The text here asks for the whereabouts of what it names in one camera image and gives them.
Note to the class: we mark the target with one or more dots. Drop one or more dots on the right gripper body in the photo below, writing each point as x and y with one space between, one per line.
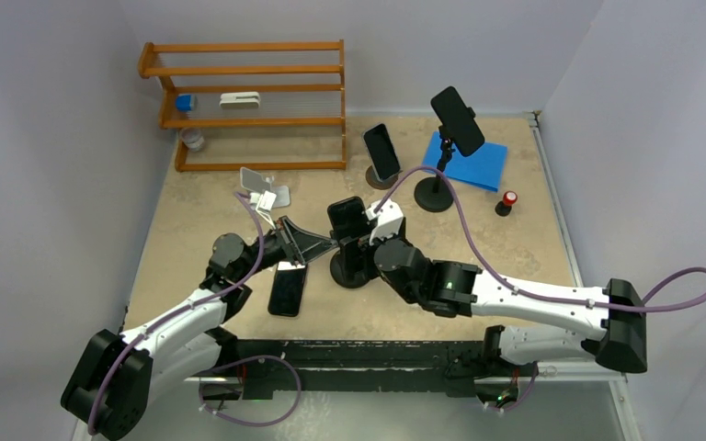
365 245

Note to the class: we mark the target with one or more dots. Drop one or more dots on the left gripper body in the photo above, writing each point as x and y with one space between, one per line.
281 246

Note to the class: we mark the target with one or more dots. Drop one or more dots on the black phone from silver stand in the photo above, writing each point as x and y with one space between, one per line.
287 289

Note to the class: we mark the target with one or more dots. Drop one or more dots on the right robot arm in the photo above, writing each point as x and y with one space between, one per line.
604 324

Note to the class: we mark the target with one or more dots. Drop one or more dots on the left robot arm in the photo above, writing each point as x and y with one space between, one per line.
119 375

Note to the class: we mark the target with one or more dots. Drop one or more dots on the silver folding phone stand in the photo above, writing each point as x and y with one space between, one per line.
256 185

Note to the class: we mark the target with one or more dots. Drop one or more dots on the black tall round-base stand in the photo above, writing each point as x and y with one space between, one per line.
432 194

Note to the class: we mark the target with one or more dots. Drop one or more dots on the phone on wooden puck stand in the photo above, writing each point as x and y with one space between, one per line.
381 151

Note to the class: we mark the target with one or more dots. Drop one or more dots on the phone on tall stand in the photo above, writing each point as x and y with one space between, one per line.
458 121

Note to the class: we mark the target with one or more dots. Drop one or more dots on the small clear plastic jar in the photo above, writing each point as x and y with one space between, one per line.
192 138

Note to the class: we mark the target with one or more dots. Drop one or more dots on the blue foam mat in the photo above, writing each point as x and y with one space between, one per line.
483 169

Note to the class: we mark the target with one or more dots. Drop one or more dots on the orange wooden rack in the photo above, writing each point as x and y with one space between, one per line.
262 105

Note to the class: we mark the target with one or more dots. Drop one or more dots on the red black button knob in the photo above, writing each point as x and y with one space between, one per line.
504 207

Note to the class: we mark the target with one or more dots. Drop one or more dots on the white flat device on rack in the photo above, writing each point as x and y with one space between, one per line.
239 100

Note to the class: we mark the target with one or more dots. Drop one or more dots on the blue white small box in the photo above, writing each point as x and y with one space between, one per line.
185 103

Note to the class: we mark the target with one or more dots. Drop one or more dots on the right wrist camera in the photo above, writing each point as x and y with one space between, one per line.
386 220

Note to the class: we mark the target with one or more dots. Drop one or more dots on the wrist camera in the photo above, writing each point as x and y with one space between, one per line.
262 204
386 220

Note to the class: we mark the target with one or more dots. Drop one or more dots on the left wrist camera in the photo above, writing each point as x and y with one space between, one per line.
262 204

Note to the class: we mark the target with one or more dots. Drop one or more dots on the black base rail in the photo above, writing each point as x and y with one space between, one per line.
454 368

